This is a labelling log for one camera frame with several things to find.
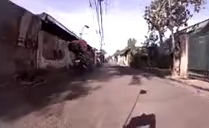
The building with green gate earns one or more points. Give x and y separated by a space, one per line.
202 50

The dark hedge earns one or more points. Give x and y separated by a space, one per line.
152 56

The white building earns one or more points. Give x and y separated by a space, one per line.
122 59

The building with pale wall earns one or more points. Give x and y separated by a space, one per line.
52 50

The street lamp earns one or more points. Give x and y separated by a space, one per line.
82 30

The grey asphalt road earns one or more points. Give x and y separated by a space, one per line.
102 100

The tall tree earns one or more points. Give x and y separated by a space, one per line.
165 13

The reddish bush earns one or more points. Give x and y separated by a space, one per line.
79 46

